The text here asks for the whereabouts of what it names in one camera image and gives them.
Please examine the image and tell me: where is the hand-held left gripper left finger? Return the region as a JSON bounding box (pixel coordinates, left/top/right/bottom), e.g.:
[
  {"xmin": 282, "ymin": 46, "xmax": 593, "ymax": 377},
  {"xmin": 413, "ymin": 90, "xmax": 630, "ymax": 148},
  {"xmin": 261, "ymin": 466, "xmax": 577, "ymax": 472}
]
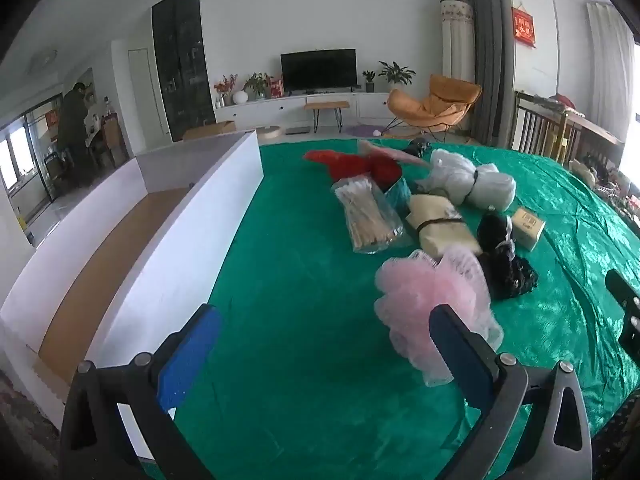
[{"xmin": 59, "ymin": 304, "xmax": 223, "ymax": 480}]

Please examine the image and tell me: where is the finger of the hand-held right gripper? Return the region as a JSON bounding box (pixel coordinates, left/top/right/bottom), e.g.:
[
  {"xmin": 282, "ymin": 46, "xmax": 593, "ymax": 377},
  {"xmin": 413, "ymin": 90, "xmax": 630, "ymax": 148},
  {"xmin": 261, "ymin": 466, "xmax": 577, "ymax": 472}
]
[{"xmin": 605, "ymin": 269, "xmax": 640, "ymax": 361}]

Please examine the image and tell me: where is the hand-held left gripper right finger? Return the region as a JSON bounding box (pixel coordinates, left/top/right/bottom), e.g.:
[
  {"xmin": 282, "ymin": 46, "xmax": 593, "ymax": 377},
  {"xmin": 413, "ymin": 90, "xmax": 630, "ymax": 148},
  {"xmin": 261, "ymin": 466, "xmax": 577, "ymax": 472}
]
[{"xmin": 428, "ymin": 304, "xmax": 593, "ymax": 480}]

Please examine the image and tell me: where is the pink mesh bath pouf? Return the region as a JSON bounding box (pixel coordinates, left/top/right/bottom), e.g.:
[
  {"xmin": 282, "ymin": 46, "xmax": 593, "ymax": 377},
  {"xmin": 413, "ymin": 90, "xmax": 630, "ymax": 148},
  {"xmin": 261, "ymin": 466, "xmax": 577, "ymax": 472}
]
[{"xmin": 374, "ymin": 245, "xmax": 505, "ymax": 388}]

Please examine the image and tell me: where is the small brown cardboard box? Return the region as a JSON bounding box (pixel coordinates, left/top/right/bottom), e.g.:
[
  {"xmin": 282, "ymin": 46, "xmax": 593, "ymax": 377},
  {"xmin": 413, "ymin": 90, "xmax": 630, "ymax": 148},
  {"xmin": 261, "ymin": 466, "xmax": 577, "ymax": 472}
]
[{"xmin": 510, "ymin": 206, "xmax": 547, "ymax": 252}]

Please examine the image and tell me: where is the beige cloth bundle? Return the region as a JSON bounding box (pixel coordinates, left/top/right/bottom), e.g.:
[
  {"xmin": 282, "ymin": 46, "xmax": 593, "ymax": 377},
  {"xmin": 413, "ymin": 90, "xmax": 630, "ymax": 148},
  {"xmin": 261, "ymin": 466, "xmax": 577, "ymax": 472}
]
[{"xmin": 406, "ymin": 194, "xmax": 483, "ymax": 258}]

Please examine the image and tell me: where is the black and white lace bundle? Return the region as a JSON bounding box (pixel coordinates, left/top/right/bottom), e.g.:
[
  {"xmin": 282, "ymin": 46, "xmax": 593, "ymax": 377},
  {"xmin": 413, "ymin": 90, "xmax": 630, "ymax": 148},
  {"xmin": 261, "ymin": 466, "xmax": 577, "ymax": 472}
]
[{"xmin": 476, "ymin": 211, "xmax": 517, "ymax": 256}]

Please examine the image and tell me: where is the large white cardboard box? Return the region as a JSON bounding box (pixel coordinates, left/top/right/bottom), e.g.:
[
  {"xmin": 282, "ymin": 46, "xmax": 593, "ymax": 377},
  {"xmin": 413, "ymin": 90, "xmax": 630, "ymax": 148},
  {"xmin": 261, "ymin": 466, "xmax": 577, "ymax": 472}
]
[{"xmin": 0, "ymin": 129, "xmax": 263, "ymax": 466}]

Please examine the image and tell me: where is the clear packet of wooden sticks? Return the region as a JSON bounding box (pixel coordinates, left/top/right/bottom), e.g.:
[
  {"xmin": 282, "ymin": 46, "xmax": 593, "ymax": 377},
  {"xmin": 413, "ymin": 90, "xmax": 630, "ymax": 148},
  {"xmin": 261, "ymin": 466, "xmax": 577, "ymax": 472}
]
[{"xmin": 331, "ymin": 176, "xmax": 407, "ymax": 255}]

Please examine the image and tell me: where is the white mesh bundle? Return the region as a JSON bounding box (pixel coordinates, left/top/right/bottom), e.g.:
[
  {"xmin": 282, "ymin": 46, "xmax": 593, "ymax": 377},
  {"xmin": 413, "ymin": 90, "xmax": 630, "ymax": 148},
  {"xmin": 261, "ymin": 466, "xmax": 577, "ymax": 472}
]
[{"xmin": 417, "ymin": 148, "xmax": 517, "ymax": 212}]

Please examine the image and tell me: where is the red yarn bundle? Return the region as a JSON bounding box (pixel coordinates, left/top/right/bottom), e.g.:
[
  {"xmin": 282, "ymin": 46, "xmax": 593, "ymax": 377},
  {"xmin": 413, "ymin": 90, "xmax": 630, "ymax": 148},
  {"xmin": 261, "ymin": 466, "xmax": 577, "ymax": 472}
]
[{"xmin": 367, "ymin": 154, "xmax": 403, "ymax": 195}]

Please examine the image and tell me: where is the pink fabric packet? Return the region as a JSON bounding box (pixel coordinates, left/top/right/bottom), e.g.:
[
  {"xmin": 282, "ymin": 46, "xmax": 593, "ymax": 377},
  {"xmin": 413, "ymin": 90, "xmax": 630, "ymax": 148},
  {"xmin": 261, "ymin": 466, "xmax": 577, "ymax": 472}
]
[{"xmin": 357, "ymin": 140, "xmax": 433, "ymax": 168}]

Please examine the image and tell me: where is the red cloth item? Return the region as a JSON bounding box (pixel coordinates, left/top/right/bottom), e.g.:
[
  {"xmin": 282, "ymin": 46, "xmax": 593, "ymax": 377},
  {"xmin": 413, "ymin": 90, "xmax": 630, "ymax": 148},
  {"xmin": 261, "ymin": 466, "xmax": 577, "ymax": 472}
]
[{"xmin": 302, "ymin": 149, "xmax": 373, "ymax": 183}]

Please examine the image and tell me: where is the pile of assorted clutter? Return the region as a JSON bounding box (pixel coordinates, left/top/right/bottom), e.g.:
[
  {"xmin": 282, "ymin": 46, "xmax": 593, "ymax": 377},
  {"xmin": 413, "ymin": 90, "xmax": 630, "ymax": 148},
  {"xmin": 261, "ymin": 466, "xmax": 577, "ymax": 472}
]
[{"xmin": 570, "ymin": 157, "xmax": 640, "ymax": 241}]

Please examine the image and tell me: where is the green satin table cloth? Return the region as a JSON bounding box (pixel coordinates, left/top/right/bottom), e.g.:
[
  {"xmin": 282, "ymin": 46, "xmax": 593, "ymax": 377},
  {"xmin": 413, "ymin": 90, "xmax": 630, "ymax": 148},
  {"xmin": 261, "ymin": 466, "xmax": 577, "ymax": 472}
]
[{"xmin": 145, "ymin": 141, "xmax": 640, "ymax": 480}]

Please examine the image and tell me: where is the wooden slatted rack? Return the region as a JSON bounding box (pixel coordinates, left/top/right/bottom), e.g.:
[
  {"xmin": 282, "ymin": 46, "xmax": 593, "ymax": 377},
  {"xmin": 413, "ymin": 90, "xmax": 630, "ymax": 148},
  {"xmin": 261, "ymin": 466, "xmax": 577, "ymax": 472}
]
[{"xmin": 509, "ymin": 91, "xmax": 626, "ymax": 166}]

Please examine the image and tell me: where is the floral patterned rug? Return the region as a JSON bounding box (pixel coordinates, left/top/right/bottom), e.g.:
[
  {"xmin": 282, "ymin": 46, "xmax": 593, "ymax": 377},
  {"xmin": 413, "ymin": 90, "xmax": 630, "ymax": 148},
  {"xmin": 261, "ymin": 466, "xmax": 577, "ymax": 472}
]
[{"xmin": 0, "ymin": 370, "xmax": 61, "ymax": 480}]

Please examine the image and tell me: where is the white sheer curtain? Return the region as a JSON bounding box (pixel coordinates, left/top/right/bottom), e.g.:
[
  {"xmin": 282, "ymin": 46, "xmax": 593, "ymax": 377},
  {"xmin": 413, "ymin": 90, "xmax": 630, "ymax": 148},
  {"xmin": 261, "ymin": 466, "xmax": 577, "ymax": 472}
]
[{"xmin": 586, "ymin": 2, "xmax": 636, "ymax": 141}]

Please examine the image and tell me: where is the brown cardboard carton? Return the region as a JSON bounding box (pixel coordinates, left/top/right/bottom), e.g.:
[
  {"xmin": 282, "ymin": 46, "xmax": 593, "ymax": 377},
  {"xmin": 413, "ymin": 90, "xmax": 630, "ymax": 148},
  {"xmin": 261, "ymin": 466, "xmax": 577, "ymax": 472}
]
[{"xmin": 182, "ymin": 120, "xmax": 237, "ymax": 142}]

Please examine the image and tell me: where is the white television cabinet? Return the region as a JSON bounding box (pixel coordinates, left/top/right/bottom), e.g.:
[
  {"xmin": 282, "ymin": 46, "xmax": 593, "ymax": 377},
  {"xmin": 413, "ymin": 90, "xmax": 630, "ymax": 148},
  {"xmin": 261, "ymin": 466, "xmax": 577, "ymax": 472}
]
[{"xmin": 215, "ymin": 91, "xmax": 396, "ymax": 133}]

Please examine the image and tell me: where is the grey curtain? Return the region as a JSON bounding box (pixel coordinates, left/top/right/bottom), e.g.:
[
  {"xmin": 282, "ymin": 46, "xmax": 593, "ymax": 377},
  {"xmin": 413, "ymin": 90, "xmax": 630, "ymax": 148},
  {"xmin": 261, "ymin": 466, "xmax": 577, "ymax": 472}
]
[{"xmin": 454, "ymin": 0, "xmax": 516, "ymax": 148}]

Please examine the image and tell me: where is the orange lounge chair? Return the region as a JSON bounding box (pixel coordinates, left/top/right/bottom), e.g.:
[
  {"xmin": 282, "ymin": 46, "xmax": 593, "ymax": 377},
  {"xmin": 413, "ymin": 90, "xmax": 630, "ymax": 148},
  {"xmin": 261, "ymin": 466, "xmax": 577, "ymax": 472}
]
[{"xmin": 387, "ymin": 74, "xmax": 483, "ymax": 143}]

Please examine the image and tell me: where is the white door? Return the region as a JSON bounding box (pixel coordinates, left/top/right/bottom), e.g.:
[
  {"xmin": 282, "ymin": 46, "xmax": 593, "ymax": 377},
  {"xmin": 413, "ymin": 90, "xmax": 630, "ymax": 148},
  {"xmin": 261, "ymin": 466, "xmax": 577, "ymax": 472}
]
[{"xmin": 128, "ymin": 47, "xmax": 166, "ymax": 136}]

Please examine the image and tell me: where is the red flower bouquet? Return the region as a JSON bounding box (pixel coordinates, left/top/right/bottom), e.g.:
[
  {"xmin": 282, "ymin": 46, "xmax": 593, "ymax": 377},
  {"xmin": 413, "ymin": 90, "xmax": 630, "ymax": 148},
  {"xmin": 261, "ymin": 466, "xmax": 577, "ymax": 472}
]
[{"xmin": 214, "ymin": 75, "xmax": 238, "ymax": 106}]

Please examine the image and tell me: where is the bushy green potted plant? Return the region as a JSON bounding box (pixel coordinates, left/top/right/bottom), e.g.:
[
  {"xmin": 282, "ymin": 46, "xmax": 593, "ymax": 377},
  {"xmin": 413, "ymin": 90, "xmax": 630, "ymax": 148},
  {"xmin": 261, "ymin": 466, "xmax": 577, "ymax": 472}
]
[{"xmin": 243, "ymin": 73, "xmax": 271, "ymax": 101}]

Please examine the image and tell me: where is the wooden bench with black legs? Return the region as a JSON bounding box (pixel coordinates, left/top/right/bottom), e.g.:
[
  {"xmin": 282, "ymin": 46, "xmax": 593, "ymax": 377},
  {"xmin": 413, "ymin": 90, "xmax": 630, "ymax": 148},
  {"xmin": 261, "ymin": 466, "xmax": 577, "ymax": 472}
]
[{"xmin": 304, "ymin": 101, "xmax": 351, "ymax": 133}]

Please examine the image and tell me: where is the large green potted plant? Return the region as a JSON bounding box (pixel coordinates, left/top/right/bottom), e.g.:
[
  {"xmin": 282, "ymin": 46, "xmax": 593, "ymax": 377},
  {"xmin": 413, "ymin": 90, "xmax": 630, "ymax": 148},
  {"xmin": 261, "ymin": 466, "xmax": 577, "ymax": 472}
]
[{"xmin": 378, "ymin": 61, "xmax": 417, "ymax": 86}]

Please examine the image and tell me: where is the black glass display cabinet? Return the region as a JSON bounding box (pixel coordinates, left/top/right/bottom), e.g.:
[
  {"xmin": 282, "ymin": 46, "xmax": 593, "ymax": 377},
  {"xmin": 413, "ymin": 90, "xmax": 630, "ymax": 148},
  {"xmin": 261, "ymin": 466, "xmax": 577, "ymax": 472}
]
[{"xmin": 151, "ymin": 0, "xmax": 217, "ymax": 143}]

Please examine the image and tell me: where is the white standing air conditioner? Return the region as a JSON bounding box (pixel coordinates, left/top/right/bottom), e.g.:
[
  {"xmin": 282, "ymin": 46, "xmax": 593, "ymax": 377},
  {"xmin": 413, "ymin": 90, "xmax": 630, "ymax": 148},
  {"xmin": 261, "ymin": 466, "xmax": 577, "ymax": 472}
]
[{"xmin": 440, "ymin": 0, "xmax": 475, "ymax": 83}]

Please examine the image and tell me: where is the black flat television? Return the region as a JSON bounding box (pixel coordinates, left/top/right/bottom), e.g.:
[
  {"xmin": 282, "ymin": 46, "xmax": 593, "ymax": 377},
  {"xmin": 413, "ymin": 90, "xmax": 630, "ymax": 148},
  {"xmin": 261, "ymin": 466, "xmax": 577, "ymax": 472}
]
[{"xmin": 280, "ymin": 49, "xmax": 358, "ymax": 93}]

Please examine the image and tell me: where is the red wall hanging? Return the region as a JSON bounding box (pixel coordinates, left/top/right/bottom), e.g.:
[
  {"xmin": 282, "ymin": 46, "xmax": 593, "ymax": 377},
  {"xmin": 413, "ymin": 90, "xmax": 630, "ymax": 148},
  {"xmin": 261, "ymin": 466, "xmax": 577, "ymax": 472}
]
[{"xmin": 511, "ymin": 6, "xmax": 538, "ymax": 48}]

